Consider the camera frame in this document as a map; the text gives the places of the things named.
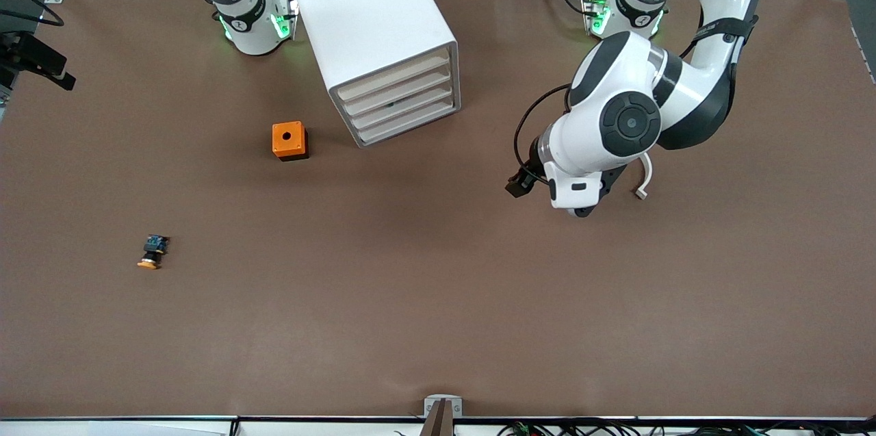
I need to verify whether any yellow mushroom push button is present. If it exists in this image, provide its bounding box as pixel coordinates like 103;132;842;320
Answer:
137;234;170;270

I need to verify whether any white curved plastic arc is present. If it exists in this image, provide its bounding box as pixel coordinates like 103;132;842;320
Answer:
633;152;654;201

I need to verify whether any orange box with hole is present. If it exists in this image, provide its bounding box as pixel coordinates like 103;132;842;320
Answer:
272;121;309;162

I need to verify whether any grey metal bracket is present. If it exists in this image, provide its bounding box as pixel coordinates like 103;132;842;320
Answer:
424;395;463;418

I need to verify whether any white table edge rail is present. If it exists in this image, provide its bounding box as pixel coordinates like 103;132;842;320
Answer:
0;415;876;436

